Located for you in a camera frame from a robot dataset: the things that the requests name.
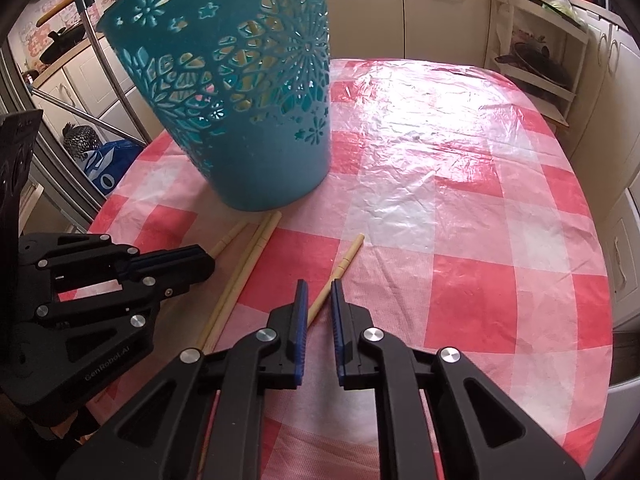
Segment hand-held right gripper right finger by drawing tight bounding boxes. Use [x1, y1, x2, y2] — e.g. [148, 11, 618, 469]
[330, 280, 586, 480]

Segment notched bamboo chopstick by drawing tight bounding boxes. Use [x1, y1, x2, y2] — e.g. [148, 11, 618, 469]
[306, 232, 365, 326]

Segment cream wall cabinets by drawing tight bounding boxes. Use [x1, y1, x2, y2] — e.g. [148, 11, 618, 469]
[325, 0, 493, 68]

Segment teal cutout plastic basket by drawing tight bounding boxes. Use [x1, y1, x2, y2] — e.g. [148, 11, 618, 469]
[97, 0, 332, 212]

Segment pink wall sticker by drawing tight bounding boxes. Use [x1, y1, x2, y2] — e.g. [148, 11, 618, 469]
[19, 22, 53, 58]

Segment green vegetables in bag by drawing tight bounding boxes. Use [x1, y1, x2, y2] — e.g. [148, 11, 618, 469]
[529, 0, 587, 22]

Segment black pan on rack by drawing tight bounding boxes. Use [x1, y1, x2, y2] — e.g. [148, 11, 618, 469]
[496, 41, 574, 89]

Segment red white checked tablecloth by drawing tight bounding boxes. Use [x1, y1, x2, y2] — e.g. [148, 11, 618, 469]
[87, 57, 617, 480]

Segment blue plastic bag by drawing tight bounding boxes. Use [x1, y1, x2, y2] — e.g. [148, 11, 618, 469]
[81, 139, 147, 197]

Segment wooden pan handle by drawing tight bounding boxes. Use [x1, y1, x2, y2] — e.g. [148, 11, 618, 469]
[36, 0, 77, 27]

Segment cream drawer cabinet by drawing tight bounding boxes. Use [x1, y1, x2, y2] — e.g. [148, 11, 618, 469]
[30, 35, 166, 146]

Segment grey metal panel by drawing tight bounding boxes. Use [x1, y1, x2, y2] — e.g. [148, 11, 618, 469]
[0, 40, 102, 233]

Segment black wok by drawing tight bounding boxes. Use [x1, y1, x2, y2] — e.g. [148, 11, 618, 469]
[39, 25, 92, 64]

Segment black white patterned bag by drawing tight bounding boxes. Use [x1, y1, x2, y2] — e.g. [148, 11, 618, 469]
[62, 122, 102, 157]

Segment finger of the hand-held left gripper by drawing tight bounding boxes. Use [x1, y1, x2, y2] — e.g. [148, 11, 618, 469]
[35, 252, 217, 332]
[20, 232, 206, 282]

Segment cream side cabinets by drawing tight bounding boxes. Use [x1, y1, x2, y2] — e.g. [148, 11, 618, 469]
[565, 5, 640, 391]

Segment metal tube frame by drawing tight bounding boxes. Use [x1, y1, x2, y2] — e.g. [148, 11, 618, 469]
[71, 0, 152, 144]

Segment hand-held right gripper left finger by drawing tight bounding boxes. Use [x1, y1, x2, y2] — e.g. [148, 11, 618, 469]
[56, 280, 308, 480]

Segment white shelf rack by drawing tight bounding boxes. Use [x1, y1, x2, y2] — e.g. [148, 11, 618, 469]
[487, 0, 592, 127]

